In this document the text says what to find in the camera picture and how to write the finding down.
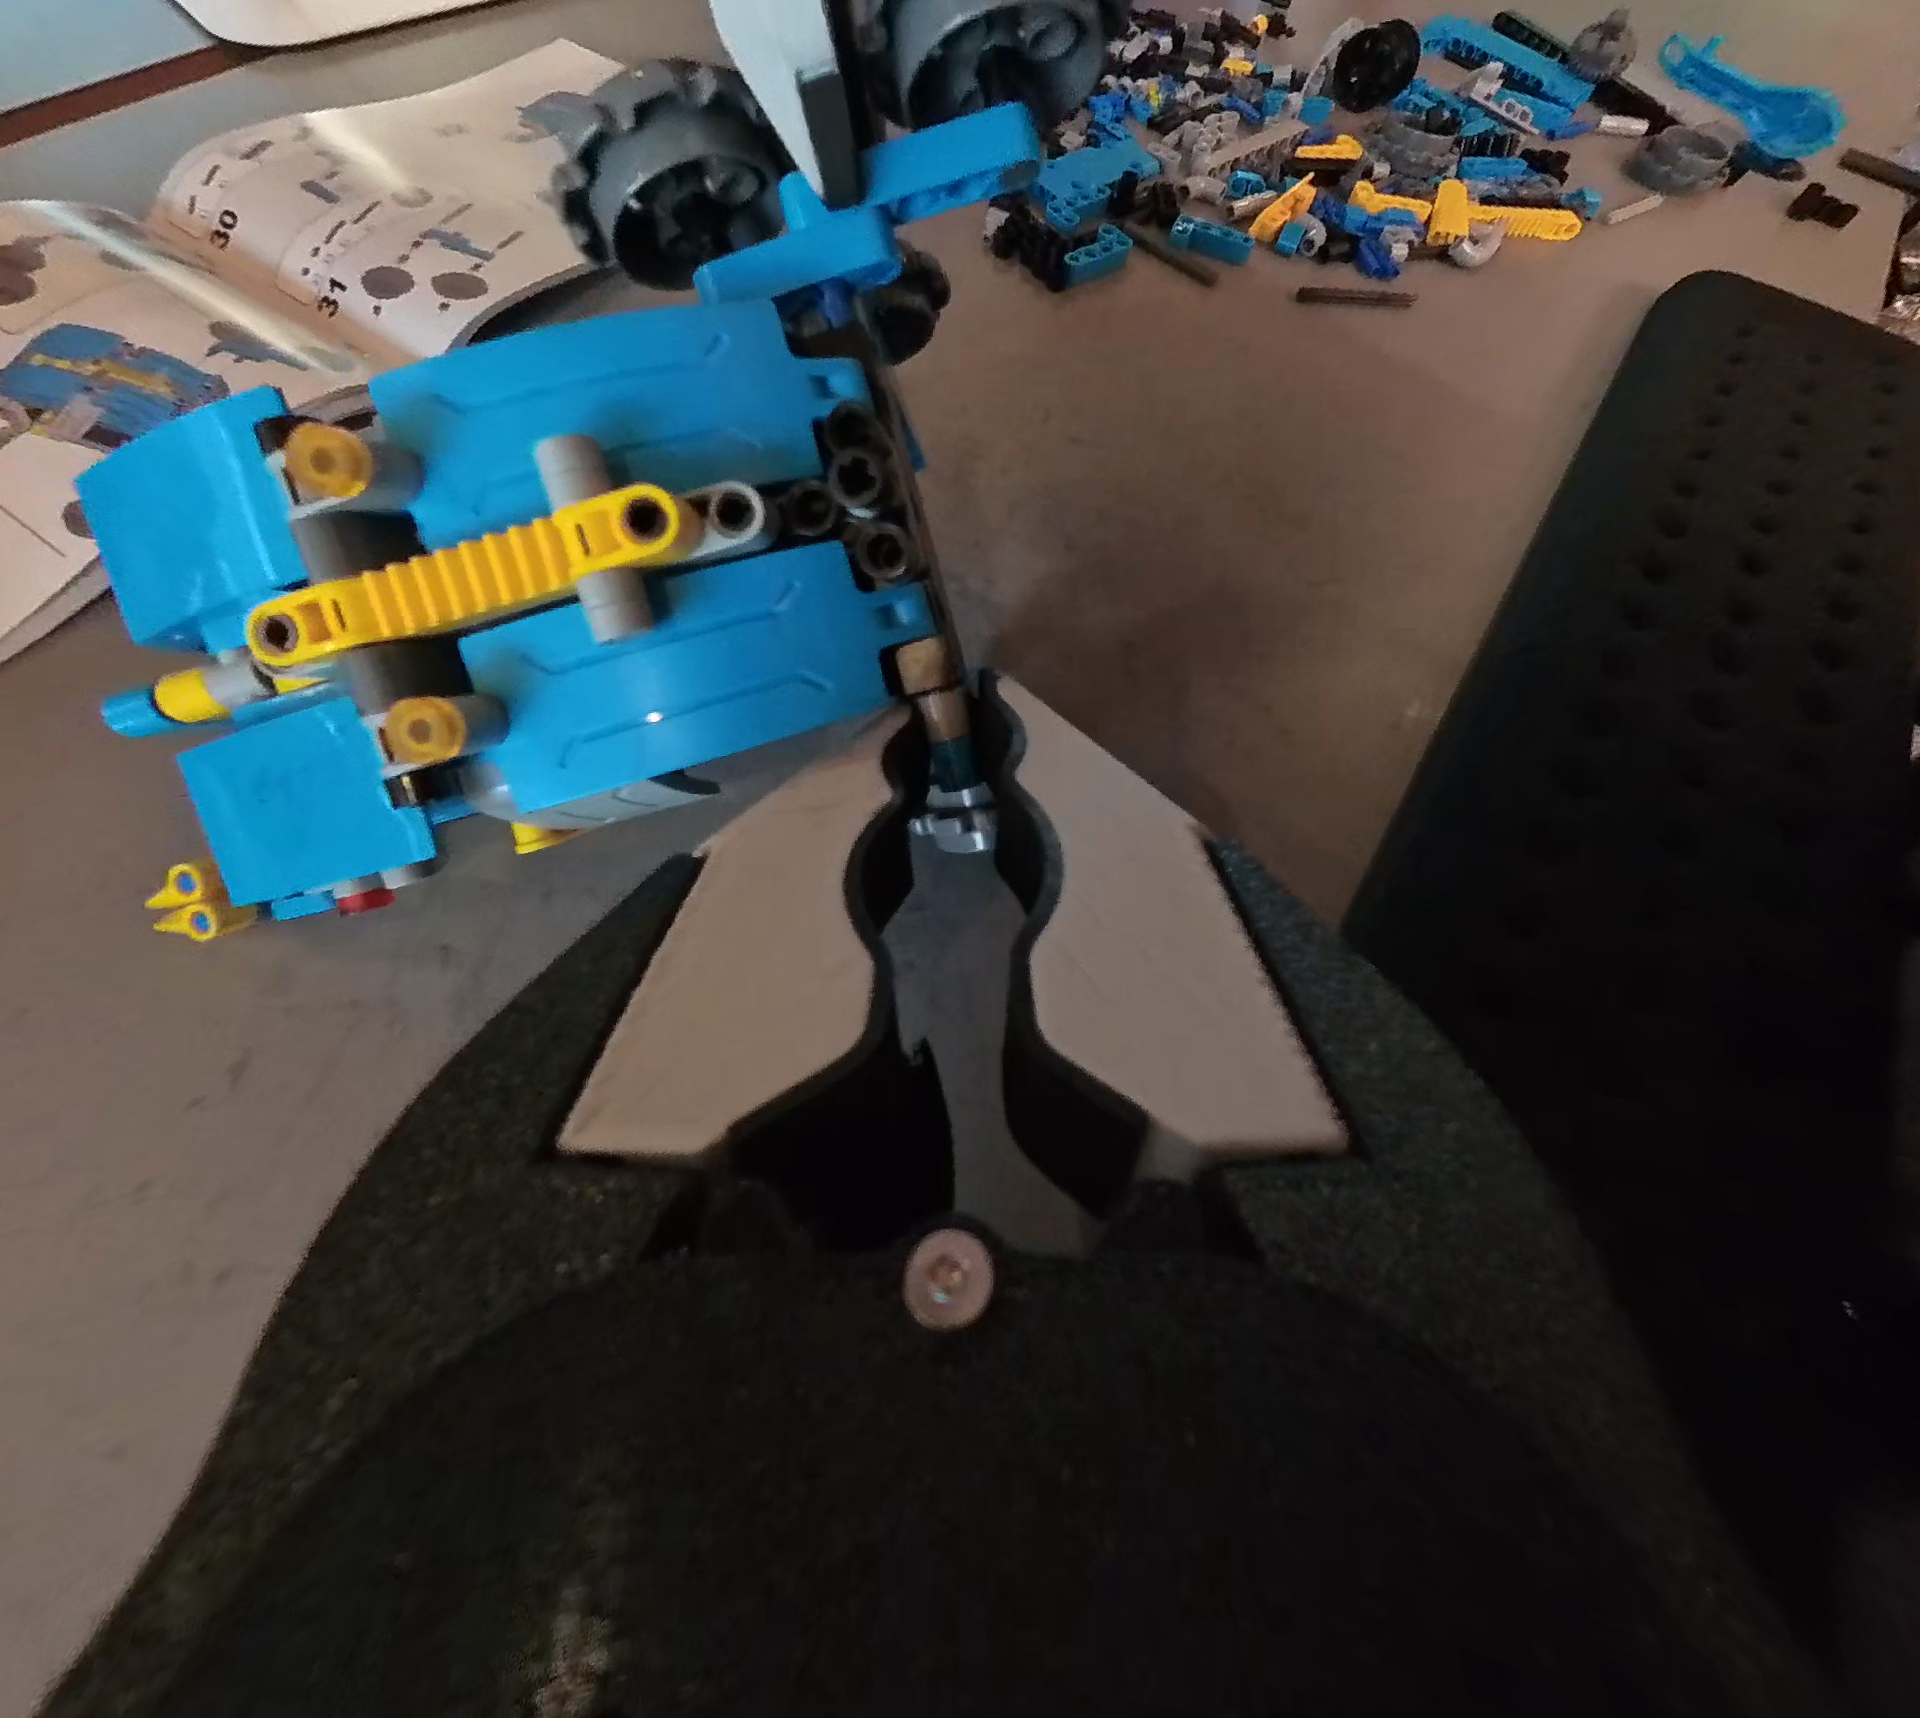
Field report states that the pile of small building pieces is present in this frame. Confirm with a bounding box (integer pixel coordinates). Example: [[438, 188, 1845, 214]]
[[983, 0, 1920, 318]]

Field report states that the open instruction booklet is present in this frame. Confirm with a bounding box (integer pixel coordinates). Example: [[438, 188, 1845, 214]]
[[0, 39, 631, 666]]

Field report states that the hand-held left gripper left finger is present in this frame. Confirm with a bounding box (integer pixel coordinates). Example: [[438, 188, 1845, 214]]
[[556, 695, 923, 1170]]

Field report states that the small black wheel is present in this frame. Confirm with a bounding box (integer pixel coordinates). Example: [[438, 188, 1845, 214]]
[[1331, 19, 1424, 114]]

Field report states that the blue brick-built toy model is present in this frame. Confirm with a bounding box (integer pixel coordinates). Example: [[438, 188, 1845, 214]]
[[72, 248, 968, 948]]

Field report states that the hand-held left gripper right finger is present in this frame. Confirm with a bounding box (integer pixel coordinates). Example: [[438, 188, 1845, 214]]
[[978, 676, 1350, 1170]]

